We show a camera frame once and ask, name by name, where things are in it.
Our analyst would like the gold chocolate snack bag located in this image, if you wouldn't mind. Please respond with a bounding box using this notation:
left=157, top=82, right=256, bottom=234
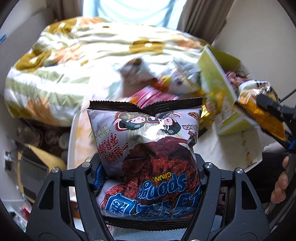
left=234, top=80, right=286, bottom=141

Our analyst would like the sponge crunch snack bag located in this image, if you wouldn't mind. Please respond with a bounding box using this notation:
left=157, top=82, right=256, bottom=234
left=87, top=97, right=203, bottom=230

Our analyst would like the person right hand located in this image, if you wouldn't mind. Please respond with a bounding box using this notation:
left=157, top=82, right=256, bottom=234
left=270, top=156, right=291, bottom=204

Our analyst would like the purple snack bag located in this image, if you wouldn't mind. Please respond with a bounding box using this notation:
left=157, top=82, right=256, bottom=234
left=226, top=71, right=249, bottom=94

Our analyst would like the green cardboard box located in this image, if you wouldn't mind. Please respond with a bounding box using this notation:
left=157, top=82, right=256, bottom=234
left=197, top=46, right=256, bottom=136

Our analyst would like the grey blue snack bag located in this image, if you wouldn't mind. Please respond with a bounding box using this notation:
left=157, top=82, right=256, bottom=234
left=157, top=59, right=201, bottom=95

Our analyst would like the right brown curtain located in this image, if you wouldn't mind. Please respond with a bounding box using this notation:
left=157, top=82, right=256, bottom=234
left=177, top=0, right=234, bottom=44

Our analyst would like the brown curtain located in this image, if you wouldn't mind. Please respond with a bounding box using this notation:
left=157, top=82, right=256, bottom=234
left=46, top=0, right=83, bottom=21
left=177, top=0, right=234, bottom=44

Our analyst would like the pink white snack bag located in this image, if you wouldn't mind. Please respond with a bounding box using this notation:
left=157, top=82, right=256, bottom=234
left=128, top=86, right=179, bottom=107

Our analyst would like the floral striped duvet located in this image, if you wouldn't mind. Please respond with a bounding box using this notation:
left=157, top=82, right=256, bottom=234
left=4, top=17, right=206, bottom=126

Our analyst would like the white red text snack bag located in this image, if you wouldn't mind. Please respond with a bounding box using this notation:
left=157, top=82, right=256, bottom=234
left=118, top=58, right=157, bottom=85

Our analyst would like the light blue window cloth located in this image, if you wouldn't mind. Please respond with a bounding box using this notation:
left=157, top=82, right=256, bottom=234
left=82, top=0, right=186, bottom=29

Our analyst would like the white padded headboard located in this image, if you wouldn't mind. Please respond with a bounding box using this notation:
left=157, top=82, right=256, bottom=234
left=0, top=6, right=56, bottom=93

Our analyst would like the left brown curtain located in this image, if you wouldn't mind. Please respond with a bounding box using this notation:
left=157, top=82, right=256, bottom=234
left=46, top=0, right=83, bottom=21

